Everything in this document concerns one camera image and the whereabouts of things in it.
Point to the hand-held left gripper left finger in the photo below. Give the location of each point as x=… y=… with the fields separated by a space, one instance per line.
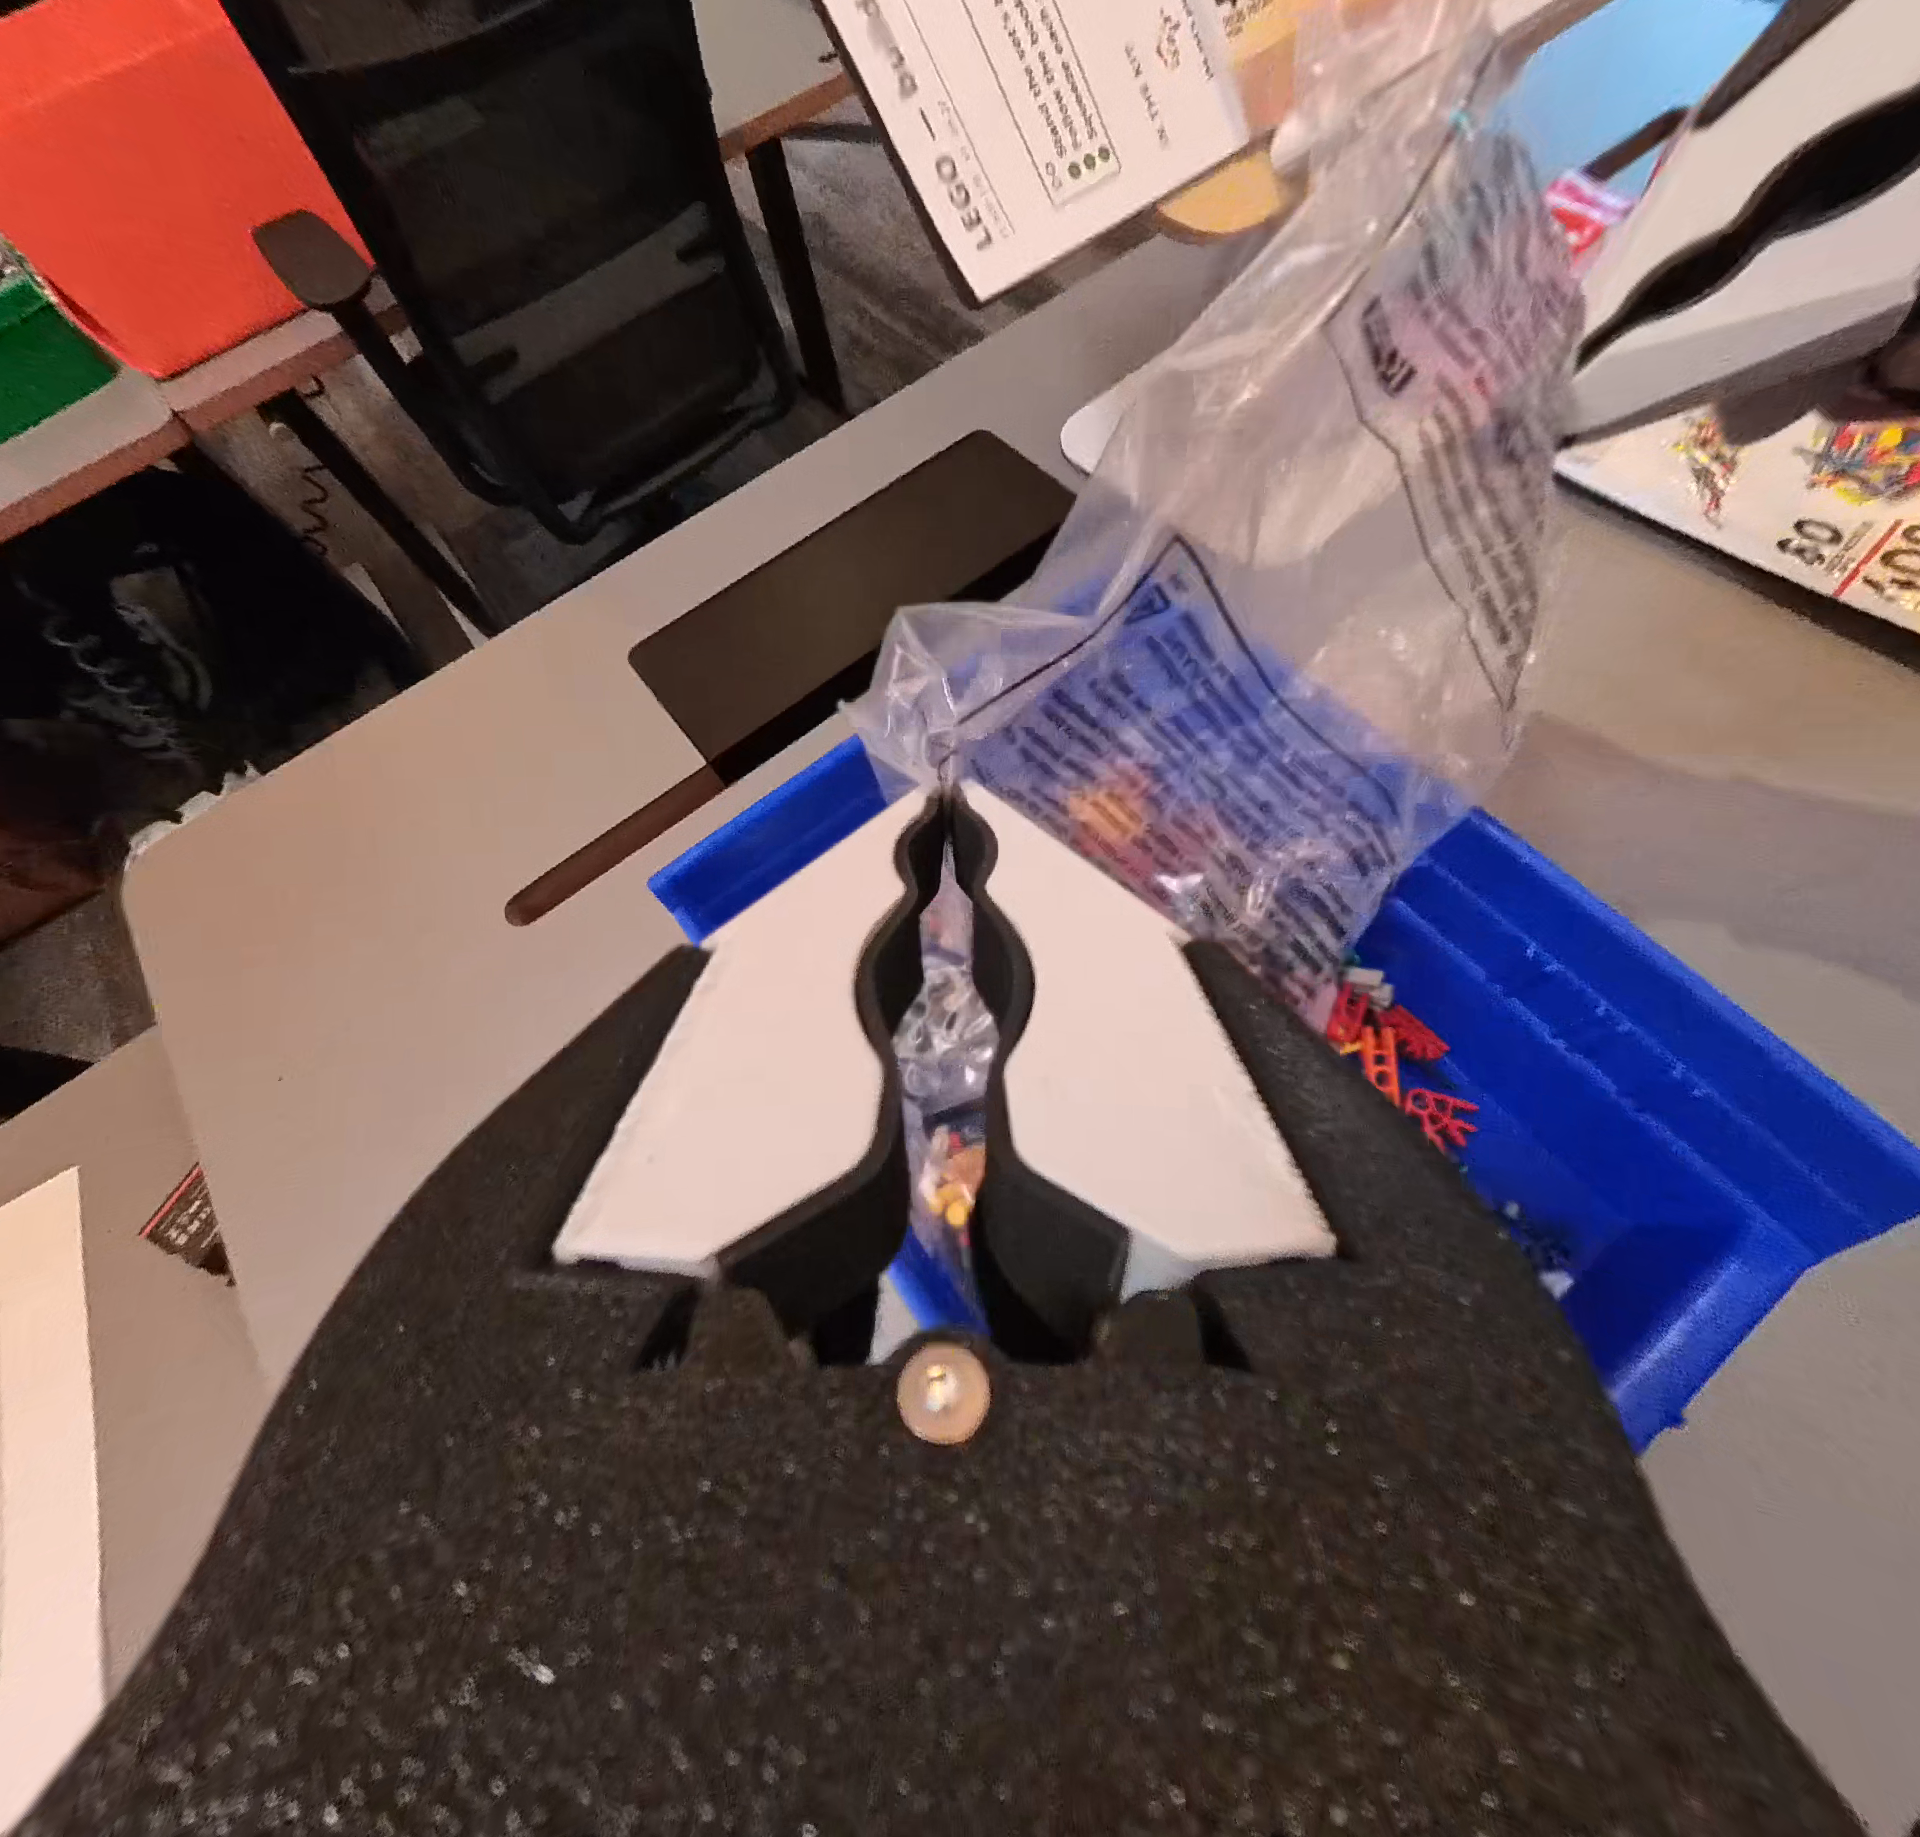
x=750 y=1103

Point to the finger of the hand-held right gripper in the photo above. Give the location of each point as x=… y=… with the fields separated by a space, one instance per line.
x=1725 y=157
x=1770 y=323

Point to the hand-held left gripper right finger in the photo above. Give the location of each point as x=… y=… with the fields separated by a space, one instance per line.
x=1140 y=1103

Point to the colourful printed toy package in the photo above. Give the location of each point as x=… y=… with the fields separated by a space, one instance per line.
x=1800 y=518

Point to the blue plastic bin with sticker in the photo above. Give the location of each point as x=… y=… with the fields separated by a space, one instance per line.
x=1650 y=1117

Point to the clear bag of colourful connectors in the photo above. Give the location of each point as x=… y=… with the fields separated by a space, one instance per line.
x=1275 y=518

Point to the pile of loose colourful connectors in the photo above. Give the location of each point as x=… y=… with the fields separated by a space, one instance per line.
x=1395 y=1035

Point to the white book stand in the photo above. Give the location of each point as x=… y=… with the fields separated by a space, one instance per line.
x=1221 y=203

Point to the black table inset panel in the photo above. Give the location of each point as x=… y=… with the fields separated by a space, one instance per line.
x=841 y=593

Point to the dark printed card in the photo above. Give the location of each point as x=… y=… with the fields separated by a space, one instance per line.
x=186 y=1223

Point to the black mesh office chair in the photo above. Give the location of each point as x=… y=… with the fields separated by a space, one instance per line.
x=525 y=217

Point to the grey background table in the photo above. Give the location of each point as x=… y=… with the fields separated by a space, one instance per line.
x=90 y=442

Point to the large green plastic bin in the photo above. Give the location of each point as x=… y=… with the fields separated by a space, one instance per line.
x=36 y=362

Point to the orange plastic bin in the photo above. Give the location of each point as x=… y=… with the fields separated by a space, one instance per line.
x=135 y=172

